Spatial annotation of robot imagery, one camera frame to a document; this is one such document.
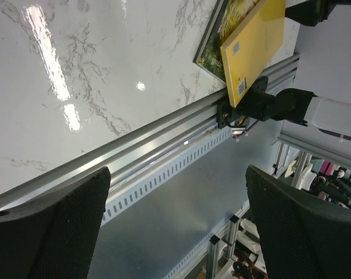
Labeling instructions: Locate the white slotted cable duct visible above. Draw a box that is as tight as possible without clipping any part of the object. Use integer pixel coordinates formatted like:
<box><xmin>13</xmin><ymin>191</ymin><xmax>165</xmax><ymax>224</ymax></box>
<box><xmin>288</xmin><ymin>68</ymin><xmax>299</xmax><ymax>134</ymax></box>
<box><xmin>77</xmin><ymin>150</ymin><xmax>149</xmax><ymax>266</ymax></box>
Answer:
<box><xmin>101</xmin><ymin>127</ymin><xmax>231</xmax><ymax>226</ymax></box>

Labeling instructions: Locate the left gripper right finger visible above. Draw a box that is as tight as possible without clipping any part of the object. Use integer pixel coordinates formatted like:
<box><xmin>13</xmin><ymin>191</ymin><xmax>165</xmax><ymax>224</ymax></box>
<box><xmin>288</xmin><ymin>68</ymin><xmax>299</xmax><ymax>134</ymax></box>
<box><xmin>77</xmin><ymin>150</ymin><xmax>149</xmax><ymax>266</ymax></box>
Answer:
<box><xmin>245</xmin><ymin>165</ymin><xmax>351</xmax><ymax>278</ymax></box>

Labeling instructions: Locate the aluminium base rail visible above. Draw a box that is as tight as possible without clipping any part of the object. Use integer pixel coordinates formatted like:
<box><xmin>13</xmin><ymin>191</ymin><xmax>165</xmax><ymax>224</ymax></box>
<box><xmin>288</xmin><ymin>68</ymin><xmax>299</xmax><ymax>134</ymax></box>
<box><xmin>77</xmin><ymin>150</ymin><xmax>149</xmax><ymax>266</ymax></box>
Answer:
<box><xmin>0</xmin><ymin>52</ymin><xmax>301</xmax><ymax>210</ymax></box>

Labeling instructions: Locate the green Alice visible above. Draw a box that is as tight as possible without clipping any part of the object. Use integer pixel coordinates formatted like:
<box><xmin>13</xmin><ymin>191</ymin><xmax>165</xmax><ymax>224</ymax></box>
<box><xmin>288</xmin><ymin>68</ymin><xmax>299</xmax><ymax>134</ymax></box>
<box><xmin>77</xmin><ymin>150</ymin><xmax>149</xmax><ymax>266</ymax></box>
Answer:
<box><xmin>194</xmin><ymin>0</ymin><xmax>259</xmax><ymax>84</ymax></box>

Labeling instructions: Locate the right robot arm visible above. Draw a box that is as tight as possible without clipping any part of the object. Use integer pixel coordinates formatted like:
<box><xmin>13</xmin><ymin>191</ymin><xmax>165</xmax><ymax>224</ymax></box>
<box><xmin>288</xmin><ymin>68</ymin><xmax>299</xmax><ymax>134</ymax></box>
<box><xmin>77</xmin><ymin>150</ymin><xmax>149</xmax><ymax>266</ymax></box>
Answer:
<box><xmin>217</xmin><ymin>1</ymin><xmax>351</xmax><ymax>141</ymax></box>

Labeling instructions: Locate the yellow book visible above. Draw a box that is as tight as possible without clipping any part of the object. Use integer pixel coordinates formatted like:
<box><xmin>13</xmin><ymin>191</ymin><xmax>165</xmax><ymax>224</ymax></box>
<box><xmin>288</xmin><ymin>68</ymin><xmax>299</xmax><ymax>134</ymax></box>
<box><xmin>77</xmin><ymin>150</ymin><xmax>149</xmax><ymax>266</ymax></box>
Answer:
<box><xmin>220</xmin><ymin>0</ymin><xmax>286</xmax><ymax>108</ymax></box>

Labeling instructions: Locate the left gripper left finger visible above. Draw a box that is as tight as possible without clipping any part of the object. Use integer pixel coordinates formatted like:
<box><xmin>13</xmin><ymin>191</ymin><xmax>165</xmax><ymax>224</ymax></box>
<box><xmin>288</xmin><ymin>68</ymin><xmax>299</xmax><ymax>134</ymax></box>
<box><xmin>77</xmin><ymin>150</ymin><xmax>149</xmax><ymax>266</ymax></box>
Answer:
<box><xmin>0</xmin><ymin>167</ymin><xmax>111</xmax><ymax>278</ymax></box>

